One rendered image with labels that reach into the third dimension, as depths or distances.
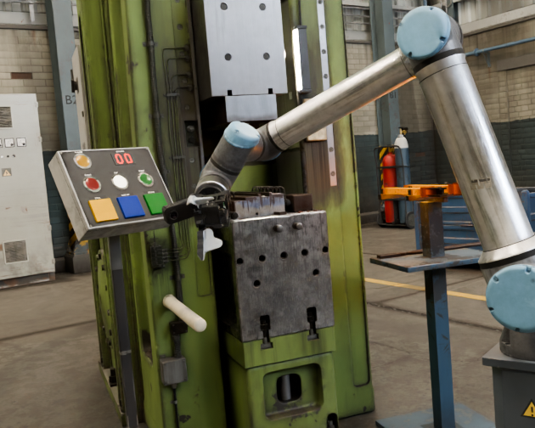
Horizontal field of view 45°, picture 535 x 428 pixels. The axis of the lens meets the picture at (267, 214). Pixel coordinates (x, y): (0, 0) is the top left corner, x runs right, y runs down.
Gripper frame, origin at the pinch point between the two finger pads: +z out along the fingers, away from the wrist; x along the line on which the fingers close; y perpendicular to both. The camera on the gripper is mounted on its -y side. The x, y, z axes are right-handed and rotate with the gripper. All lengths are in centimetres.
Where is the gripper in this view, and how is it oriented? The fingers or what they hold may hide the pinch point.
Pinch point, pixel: (193, 233)
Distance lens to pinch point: 149.3
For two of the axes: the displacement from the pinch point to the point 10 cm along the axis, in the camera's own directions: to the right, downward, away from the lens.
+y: 9.9, -1.1, -0.8
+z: -0.3, 4.2, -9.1
